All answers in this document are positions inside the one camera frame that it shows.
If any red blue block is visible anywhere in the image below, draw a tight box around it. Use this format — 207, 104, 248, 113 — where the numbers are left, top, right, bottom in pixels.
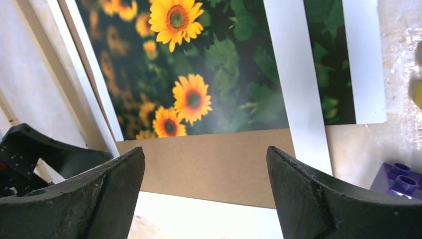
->
370, 163, 422, 200

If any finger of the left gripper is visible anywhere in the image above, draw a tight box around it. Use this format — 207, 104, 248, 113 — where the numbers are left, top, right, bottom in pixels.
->
0, 123, 113, 197

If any sunflower photo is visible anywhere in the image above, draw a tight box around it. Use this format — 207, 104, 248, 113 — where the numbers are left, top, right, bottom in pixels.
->
76, 0, 387, 141

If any brown backing board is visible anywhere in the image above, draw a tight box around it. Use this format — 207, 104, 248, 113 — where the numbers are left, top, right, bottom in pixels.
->
57, 0, 296, 209

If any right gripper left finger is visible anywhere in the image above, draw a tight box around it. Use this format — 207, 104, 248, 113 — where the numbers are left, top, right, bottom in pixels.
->
0, 147, 145, 239

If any wooden picture frame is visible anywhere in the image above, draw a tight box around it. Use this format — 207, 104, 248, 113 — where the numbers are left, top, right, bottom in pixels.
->
0, 0, 109, 151

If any white mat board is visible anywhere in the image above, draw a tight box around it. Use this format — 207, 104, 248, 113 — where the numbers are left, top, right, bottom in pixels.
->
57, 0, 332, 239

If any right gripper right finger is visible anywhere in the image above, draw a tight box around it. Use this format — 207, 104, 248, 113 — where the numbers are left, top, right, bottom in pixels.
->
266, 146, 422, 239

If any yellow toy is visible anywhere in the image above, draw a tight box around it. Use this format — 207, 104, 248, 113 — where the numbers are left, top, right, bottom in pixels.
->
414, 81, 422, 109

